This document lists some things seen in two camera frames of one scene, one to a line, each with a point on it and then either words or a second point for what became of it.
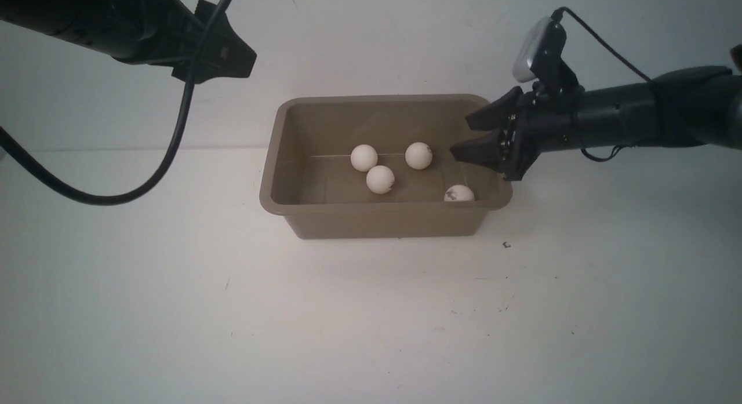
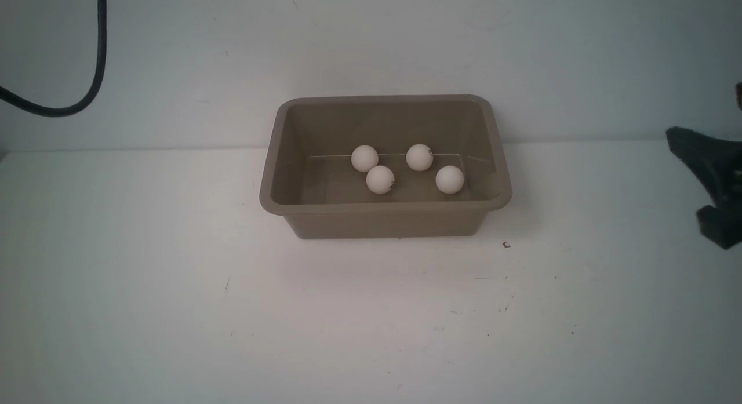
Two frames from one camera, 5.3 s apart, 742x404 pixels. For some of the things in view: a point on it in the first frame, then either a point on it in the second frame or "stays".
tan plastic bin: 378,167 stays
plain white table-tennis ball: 364,157 stays
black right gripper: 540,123 → 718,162
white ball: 380,179 stays
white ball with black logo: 418,155 stays
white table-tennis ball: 458,193 → 450,179
